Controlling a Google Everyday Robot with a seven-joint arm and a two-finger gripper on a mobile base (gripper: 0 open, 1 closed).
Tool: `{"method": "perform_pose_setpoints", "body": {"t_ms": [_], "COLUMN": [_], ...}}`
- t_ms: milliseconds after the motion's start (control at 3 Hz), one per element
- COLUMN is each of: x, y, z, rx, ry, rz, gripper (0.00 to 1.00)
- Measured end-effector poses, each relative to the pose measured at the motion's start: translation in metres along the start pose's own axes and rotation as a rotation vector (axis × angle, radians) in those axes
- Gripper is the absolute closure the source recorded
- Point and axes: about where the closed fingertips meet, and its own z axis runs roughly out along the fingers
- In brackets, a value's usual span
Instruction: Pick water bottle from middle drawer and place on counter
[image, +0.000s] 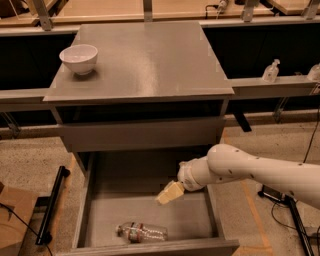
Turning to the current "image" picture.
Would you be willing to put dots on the black bar right floor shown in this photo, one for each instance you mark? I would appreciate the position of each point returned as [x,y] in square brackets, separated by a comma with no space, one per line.
[304,239]

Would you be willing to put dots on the grey drawer cabinet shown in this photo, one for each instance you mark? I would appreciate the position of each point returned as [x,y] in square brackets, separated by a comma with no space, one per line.
[154,86]

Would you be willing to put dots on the black bar floor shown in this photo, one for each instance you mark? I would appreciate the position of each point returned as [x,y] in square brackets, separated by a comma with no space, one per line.
[304,239]
[44,237]

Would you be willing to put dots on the white ceramic bowl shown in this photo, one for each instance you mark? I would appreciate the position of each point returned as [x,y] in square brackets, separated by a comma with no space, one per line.
[80,59]

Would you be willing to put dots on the open grey middle drawer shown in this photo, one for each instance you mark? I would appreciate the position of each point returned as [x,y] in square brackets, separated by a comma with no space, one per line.
[121,186]

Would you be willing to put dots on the black device on floor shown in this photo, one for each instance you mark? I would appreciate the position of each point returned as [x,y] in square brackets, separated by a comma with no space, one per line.
[270,193]

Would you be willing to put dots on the black bar left floor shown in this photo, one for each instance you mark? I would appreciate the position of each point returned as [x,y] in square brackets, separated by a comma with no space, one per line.
[44,237]

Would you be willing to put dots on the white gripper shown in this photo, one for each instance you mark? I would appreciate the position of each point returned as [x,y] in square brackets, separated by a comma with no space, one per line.
[187,176]

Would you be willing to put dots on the clear plastic water bottle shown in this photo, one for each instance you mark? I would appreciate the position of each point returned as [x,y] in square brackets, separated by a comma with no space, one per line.
[137,232]

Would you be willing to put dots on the brown cardboard box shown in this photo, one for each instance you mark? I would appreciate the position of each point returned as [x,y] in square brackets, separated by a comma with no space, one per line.
[12,230]

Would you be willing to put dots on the grey metal rail shelf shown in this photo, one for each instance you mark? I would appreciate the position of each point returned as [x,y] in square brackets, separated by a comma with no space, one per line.
[233,89]

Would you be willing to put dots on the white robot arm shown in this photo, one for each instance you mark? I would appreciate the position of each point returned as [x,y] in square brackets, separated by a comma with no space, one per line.
[225,163]

